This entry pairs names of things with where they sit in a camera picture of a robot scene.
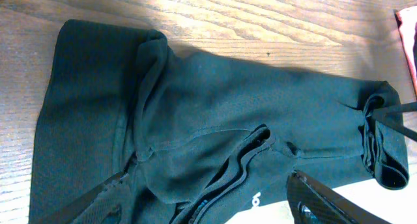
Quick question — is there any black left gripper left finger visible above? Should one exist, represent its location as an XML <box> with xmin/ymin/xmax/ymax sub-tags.
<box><xmin>39</xmin><ymin>173</ymin><xmax>134</xmax><ymax>224</ymax></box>

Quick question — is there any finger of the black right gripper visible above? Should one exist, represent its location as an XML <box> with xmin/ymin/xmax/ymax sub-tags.
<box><xmin>373</xmin><ymin>102</ymin><xmax>417</xmax><ymax>115</ymax></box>
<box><xmin>374</xmin><ymin>115</ymin><xmax>417</xmax><ymax>141</ymax></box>

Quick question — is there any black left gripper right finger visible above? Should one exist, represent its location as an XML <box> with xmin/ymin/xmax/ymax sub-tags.
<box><xmin>287</xmin><ymin>170</ymin><xmax>390</xmax><ymax>224</ymax></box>

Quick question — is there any black t-shirt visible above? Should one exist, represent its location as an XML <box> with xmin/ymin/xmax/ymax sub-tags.
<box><xmin>29</xmin><ymin>20</ymin><xmax>409</xmax><ymax>223</ymax></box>

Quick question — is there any red cloth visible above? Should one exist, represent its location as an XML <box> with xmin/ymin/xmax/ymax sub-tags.
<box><xmin>395</xmin><ymin>6</ymin><xmax>416</xmax><ymax>93</ymax></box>

